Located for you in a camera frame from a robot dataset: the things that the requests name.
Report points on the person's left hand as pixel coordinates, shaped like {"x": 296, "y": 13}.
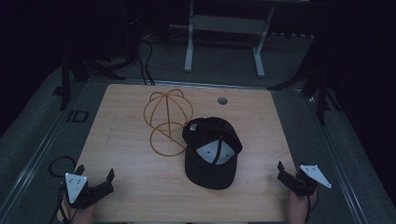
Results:
{"x": 82, "y": 216}

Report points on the person's right hand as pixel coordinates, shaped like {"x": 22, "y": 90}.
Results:
{"x": 297, "y": 208}

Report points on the white metal stand frame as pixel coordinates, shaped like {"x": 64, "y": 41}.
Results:
{"x": 188, "y": 46}

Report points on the grey table grommet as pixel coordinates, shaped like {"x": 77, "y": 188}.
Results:
{"x": 222, "y": 100}

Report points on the black baseball cap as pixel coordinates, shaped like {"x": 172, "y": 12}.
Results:
{"x": 202, "y": 174}

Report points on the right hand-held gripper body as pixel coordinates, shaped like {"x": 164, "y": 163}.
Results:
{"x": 314, "y": 174}

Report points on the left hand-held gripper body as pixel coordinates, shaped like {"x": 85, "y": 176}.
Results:
{"x": 75, "y": 186}

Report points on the black tripod stand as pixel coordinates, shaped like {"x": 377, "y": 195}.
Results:
{"x": 322, "y": 93}
{"x": 65, "y": 87}

